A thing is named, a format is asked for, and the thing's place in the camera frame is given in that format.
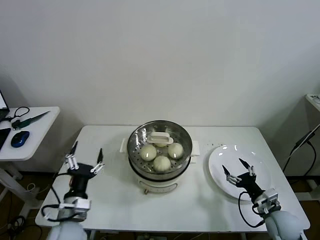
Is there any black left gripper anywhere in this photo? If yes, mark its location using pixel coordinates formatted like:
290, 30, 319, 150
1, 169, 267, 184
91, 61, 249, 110
64, 140, 106, 193

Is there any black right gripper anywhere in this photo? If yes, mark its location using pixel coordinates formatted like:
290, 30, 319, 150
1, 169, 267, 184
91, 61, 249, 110
221, 157, 266, 201

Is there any round glass pot lid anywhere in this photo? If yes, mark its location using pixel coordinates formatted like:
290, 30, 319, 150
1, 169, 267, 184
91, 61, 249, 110
127, 120, 193, 173

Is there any perforated steel steamer basket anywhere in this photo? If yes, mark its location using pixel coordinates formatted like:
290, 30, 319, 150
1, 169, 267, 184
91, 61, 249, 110
119, 120, 201, 181

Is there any round white plate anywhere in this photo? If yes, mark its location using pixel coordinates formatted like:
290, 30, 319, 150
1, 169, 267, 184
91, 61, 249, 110
207, 144, 272, 202

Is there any white side table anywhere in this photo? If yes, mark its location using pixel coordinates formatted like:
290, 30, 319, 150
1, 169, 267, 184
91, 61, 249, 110
0, 106, 61, 217

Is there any blue computer mouse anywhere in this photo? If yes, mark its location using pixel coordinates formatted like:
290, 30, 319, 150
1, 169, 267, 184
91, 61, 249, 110
10, 130, 30, 148

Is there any cream electric cooking pot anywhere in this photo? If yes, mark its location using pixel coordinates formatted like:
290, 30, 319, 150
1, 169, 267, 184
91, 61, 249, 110
127, 156, 197, 195

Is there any black smartphone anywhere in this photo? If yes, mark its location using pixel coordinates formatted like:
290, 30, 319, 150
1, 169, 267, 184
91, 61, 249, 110
0, 127, 12, 150

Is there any black laptop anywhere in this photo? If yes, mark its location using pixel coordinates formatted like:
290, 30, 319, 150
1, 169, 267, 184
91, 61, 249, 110
0, 91, 10, 121

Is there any white side shelf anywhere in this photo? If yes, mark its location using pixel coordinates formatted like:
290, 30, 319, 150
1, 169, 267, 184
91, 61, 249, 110
306, 92, 320, 112

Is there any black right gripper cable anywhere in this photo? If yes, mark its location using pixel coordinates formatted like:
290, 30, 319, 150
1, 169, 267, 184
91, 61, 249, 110
237, 191, 266, 228

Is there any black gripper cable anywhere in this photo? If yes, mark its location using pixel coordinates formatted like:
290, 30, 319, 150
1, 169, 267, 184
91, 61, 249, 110
237, 191, 266, 228
50, 172, 76, 205

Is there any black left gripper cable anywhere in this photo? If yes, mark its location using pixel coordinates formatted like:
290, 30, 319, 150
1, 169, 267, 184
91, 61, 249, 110
50, 172, 76, 205

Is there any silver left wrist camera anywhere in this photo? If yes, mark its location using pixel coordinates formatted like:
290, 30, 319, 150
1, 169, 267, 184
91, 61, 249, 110
58, 198, 91, 216

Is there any white floor cable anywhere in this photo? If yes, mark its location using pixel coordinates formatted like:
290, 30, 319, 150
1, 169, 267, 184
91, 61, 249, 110
25, 183, 41, 195

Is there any black left camera cable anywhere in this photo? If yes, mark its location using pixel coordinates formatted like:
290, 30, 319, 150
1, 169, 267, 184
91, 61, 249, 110
41, 204, 63, 222

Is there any black cable with adapter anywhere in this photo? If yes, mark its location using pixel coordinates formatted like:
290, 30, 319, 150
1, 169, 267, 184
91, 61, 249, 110
282, 129, 316, 177

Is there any black looped cable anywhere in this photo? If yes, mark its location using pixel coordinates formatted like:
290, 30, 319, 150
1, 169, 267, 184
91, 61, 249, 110
7, 106, 30, 121

